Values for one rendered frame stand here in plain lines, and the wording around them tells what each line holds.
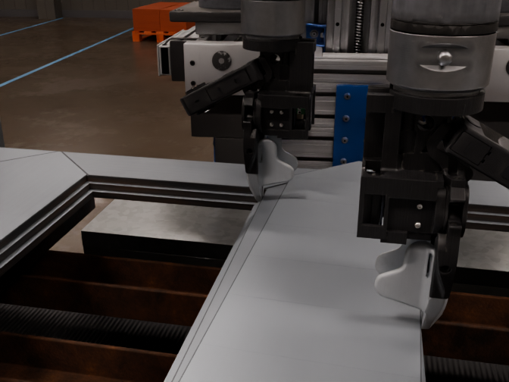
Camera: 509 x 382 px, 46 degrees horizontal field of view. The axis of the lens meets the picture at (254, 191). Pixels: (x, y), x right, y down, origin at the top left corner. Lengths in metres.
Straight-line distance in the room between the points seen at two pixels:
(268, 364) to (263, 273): 0.14
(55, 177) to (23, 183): 0.04
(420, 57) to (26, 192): 0.58
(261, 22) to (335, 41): 0.60
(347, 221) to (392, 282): 0.23
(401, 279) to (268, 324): 0.12
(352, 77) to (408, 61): 0.75
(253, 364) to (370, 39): 0.93
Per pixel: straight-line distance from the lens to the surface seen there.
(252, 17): 0.70
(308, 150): 1.23
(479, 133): 0.47
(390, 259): 0.55
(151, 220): 1.13
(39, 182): 0.89
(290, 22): 0.70
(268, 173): 0.76
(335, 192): 0.81
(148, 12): 8.02
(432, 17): 0.44
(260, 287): 0.59
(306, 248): 0.67
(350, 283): 0.60
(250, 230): 0.71
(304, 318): 0.55
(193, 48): 1.08
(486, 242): 1.11
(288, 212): 0.75
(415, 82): 0.45
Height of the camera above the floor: 1.15
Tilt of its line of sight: 22 degrees down
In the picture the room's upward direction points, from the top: straight up
